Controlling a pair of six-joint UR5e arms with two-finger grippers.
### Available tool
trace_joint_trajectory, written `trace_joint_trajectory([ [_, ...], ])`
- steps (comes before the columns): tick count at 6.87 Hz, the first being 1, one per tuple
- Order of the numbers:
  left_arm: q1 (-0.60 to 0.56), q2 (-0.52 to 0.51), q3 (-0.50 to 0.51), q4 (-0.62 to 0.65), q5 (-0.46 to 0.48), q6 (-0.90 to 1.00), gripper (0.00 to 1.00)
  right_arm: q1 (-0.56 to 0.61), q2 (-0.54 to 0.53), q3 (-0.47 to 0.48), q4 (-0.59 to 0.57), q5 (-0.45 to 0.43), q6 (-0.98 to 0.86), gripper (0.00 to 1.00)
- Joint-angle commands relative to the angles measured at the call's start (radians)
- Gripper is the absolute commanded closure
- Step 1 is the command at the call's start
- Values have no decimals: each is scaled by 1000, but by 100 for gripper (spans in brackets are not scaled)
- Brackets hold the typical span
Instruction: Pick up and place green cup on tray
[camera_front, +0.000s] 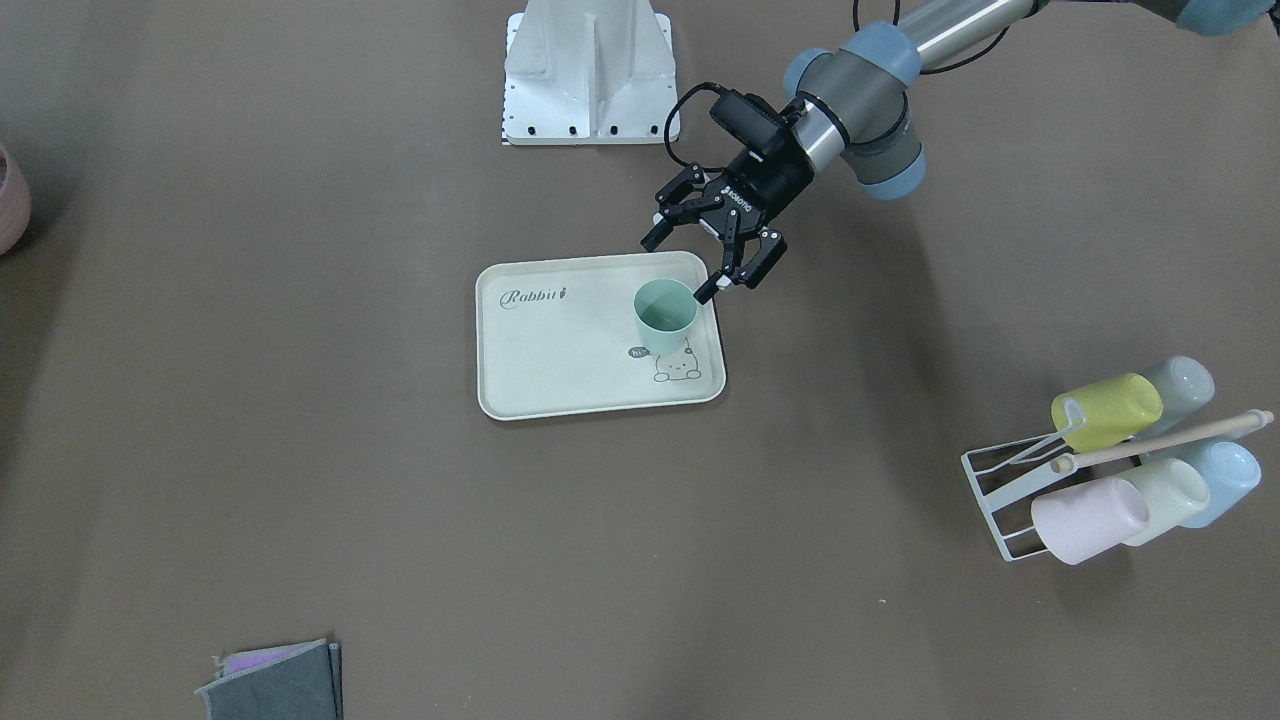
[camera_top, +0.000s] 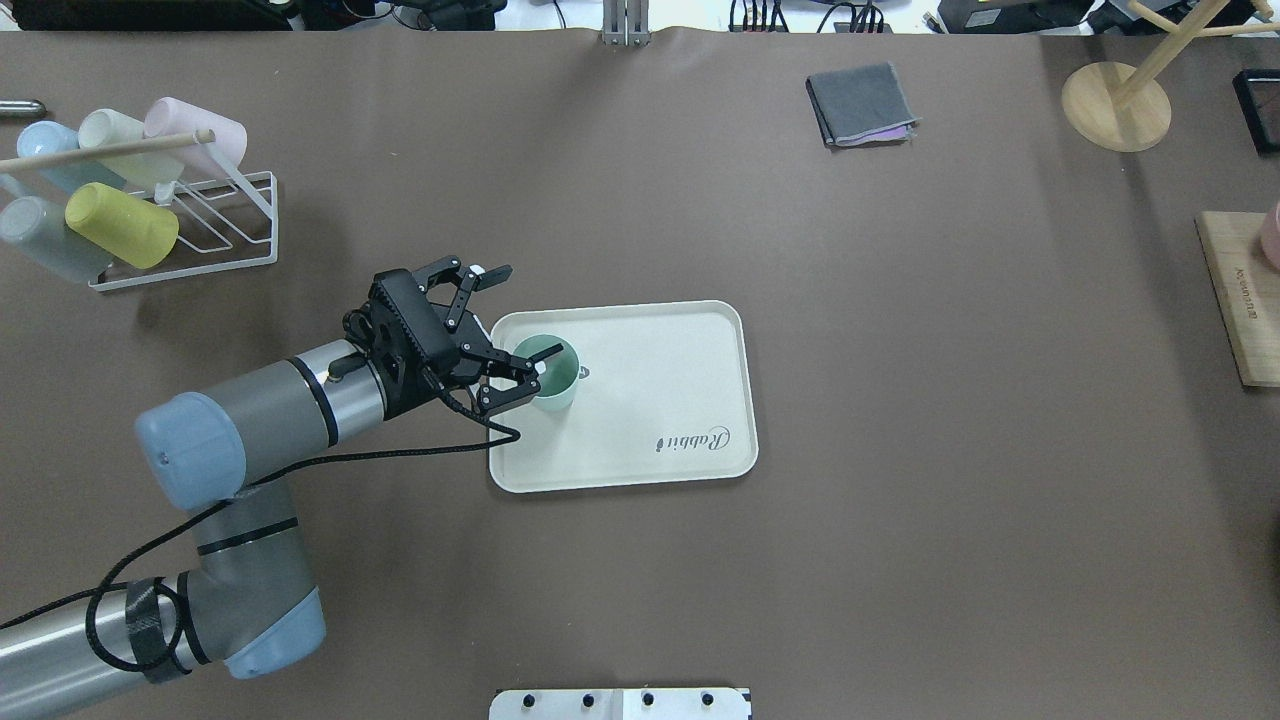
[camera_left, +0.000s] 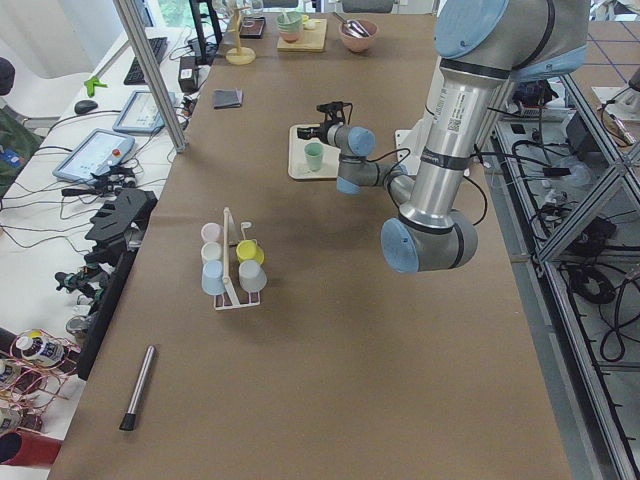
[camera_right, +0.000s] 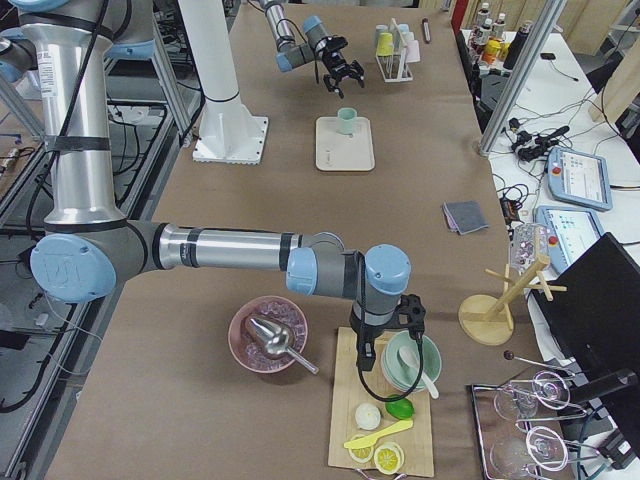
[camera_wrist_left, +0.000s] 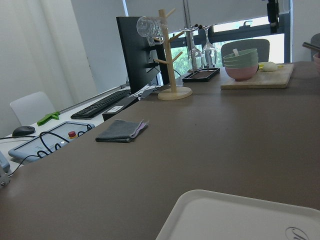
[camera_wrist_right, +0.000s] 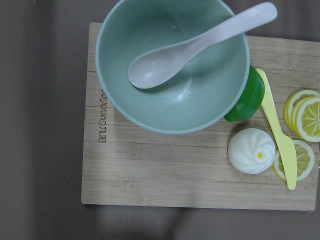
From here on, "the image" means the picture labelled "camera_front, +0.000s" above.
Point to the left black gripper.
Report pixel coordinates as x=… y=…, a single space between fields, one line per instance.
x=771 y=181

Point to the green cup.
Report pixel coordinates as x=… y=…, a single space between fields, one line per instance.
x=665 y=310

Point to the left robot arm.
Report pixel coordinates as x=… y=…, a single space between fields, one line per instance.
x=848 y=104

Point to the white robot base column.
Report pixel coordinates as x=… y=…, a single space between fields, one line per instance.
x=589 y=72

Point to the yellow cup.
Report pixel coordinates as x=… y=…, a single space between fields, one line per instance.
x=1114 y=410

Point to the pink cup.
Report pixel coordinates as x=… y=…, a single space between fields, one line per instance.
x=1078 y=522

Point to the grey cup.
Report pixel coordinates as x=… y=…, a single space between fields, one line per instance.
x=1184 y=384

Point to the cream white cup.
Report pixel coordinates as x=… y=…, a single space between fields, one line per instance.
x=1173 y=490

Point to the light blue cup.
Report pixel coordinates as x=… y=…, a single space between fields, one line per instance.
x=1230 y=471

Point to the grey folded cloth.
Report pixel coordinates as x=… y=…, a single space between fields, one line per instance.
x=290 y=681

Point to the pink bowl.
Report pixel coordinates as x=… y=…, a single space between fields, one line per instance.
x=16 y=202

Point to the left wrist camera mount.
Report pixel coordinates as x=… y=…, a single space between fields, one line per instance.
x=749 y=119

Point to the white wire cup rack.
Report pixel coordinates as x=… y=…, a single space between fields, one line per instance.
x=1002 y=476

